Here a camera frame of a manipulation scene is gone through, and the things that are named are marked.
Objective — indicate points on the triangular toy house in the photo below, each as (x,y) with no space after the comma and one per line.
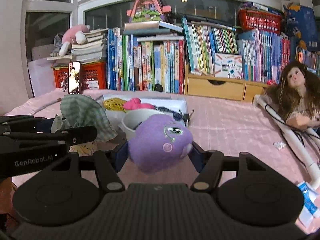
(148,10)

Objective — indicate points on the black binder clip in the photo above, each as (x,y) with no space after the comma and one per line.
(187,117)

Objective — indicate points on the pink plush rabbit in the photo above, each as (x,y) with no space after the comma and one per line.
(74,35)

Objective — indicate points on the pink tablecloth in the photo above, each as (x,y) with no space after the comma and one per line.
(216,124)

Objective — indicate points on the white paper cup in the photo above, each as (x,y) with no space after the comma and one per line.
(132,119)

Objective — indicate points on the brown haired doll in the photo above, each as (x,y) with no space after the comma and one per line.
(296,97)

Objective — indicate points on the white boxed card set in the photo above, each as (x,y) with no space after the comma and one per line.
(228,66)

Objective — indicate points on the purple plush toy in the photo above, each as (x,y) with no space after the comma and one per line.
(159,143)

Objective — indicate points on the red basket on books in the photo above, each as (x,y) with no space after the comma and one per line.
(253,19)

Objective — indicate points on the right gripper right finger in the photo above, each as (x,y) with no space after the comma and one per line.
(209,166)

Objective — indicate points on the blue cardboard box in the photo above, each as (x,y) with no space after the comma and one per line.
(301,24)

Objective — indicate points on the green checkered cloth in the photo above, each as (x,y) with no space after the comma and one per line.
(80,111)

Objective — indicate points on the pink bow plush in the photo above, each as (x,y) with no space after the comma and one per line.
(135,103)

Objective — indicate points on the blue tissue packet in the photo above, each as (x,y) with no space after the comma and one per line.
(310,209)

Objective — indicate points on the dark blue patterned cloth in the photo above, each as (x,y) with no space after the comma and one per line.
(176,116)

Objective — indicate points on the yellow sequin bow plush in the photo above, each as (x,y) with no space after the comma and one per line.
(114,104)

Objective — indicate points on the row of children books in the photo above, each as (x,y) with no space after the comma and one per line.
(151,55)

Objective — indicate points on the wooden drawer organizer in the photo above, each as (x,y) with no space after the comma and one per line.
(223,88)

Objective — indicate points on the smartphone on stand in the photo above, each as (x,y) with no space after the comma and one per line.
(74,77)

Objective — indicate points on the stack of paper books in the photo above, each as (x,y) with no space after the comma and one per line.
(94,48)

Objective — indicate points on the white cardboard box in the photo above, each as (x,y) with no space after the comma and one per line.
(177,105)

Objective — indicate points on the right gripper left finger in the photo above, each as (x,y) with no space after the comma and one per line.
(107,165)

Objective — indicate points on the doodled paper cup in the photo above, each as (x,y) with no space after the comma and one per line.
(85,149)

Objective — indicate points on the red plastic crate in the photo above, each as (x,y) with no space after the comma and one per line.
(93,74)

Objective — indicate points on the white pvc pipe frame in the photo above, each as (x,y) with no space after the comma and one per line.
(293,138)

